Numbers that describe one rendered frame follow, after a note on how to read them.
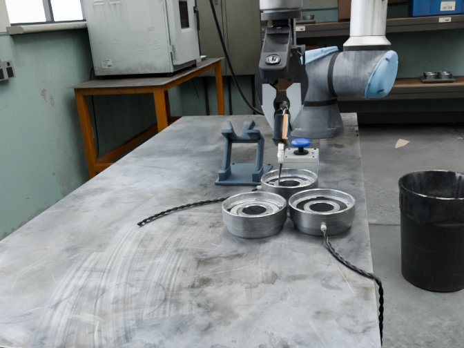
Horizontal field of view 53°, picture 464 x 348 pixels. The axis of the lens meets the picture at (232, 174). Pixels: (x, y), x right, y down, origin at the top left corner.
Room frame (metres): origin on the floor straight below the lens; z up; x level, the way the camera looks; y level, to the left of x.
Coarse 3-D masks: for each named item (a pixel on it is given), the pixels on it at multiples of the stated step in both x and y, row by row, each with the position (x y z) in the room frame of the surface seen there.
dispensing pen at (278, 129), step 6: (282, 102) 0.87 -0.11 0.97; (282, 108) 0.86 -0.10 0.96; (288, 108) 0.87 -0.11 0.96; (282, 114) 0.86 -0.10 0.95; (276, 120) 0.83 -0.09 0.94; (282, 120) 0.83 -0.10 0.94; (276, 126) 0.83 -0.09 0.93; (282, 126) 0.82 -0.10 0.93; (276, 132) 0.82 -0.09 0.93; (276, 138) 0.81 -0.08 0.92; (276, 144) 0.84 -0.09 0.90; (282, 144) 0.82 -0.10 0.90; (282, 150) 0.82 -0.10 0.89; (282, 156) 0.81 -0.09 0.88; (282, 162) 0.81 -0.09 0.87
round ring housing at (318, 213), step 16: (304, 192) 0.74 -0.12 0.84; (320, 192) 0.74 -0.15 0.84; (336, 192) 0.73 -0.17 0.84; (304, 208) 0.69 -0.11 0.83; (320, 208) 0.71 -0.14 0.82; (336, 208) 0.68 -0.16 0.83; (352, 208) 0.66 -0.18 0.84; (304, 224) 0.65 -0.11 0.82; (320, 224) 0.64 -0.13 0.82; (336, 224) 0.64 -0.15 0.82
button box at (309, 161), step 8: (288, 152) 0.96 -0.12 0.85; (296, 152) 0.94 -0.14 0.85; (304, 152) 0.94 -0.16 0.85; (312, 152) 0.94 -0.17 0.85; (288, 160) 0.92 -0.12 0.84; (296, 160) 0.91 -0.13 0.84; (304, 160) 0.91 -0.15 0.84; (312, 160) 0.90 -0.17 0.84; (304, 168) 0.91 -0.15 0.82; (312, 168) 0.90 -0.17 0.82
